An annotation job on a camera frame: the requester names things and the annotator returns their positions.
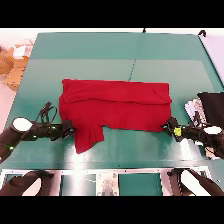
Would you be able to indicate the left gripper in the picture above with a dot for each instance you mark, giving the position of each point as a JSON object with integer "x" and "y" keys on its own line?
{"x": 65, "y": 129}

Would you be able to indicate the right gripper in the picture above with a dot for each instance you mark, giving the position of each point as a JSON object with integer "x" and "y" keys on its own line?
{"x": 173, "y": 128}

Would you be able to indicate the red T-shirt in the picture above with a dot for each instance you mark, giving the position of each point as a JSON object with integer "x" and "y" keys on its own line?
{"x": 116, "y": 103}

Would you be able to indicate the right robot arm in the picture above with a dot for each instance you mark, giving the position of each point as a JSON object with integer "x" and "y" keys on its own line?
{"x": 206, "y": 133}

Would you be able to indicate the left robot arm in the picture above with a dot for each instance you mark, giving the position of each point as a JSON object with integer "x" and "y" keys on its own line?
{"x": 20, "y": 133}

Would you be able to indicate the white patterned garment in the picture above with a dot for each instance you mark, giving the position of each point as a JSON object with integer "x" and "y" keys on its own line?
{"x": 193, "y": 108}

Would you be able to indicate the black garment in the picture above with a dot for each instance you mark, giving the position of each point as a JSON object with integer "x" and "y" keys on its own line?
{"x": 215, "y": 106}

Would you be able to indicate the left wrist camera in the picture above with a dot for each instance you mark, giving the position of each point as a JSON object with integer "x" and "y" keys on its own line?
{"x": 46, "y": 111}

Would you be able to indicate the silver frame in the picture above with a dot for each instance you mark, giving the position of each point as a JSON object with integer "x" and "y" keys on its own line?
{"x": 108, "y": 183}

